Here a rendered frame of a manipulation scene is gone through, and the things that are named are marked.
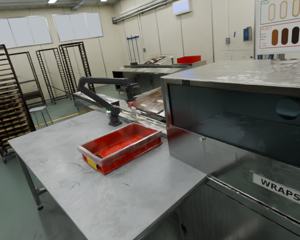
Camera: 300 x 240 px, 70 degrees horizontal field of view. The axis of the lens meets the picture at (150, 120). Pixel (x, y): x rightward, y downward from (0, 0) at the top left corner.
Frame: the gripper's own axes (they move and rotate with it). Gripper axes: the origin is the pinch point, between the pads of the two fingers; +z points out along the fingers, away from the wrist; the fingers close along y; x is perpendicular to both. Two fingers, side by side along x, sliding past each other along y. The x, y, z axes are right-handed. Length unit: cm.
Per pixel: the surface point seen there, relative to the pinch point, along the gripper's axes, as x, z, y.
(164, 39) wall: 396, -51, 372
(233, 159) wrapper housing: -125, -3, -23
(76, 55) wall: 699, -48, 172
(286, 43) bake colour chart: -102, -38, 71
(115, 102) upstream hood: 45.4, 2.5, 3.2
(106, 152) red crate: -43, 10, -50
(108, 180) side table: -74, 11, -63
